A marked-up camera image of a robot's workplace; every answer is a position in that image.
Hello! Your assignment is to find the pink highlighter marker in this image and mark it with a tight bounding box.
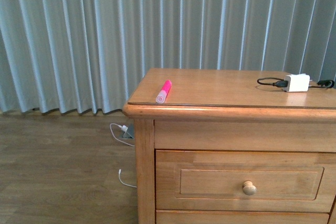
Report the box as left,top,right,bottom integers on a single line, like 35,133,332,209
155,80,172,104

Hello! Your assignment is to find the wooden drawer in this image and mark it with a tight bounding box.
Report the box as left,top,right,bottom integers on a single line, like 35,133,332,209
156,210,329,223
155,150,335,213

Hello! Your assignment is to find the open metal floor socket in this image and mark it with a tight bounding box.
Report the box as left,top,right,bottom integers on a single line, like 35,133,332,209
121,124,134,139

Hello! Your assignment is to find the white floor charger plug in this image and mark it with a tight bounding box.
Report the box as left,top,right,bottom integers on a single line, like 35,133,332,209
120,125,128,132

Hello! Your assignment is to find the wooden nightstand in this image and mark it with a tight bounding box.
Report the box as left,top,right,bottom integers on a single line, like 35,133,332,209
123,69,335,223

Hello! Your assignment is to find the grey pleated curtain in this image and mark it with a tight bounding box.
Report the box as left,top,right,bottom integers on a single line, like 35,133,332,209
1,0,335,113

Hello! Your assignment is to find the white power adapter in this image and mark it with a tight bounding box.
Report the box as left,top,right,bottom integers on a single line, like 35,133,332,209
283,73,310,92

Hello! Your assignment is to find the white charging cable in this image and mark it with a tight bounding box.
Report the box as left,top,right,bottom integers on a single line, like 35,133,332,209
109,123,138,188

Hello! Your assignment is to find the black usb cable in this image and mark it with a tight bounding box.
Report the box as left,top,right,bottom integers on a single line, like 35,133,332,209
257,77,335,90

